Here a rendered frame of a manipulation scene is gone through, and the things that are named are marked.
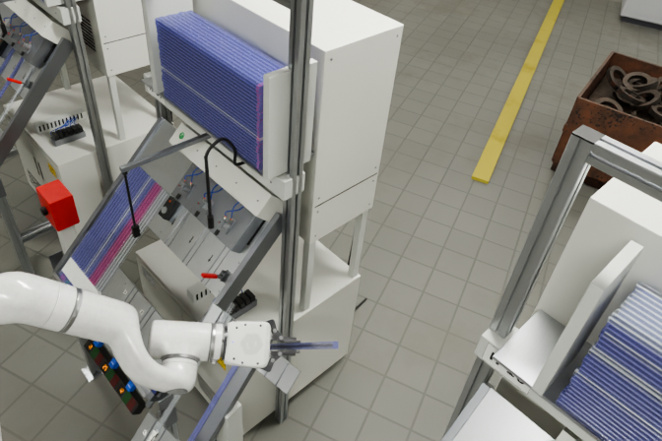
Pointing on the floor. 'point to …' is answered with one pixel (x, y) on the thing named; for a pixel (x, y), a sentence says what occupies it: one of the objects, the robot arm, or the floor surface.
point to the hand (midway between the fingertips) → (290, 346)
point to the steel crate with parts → (618, 108)
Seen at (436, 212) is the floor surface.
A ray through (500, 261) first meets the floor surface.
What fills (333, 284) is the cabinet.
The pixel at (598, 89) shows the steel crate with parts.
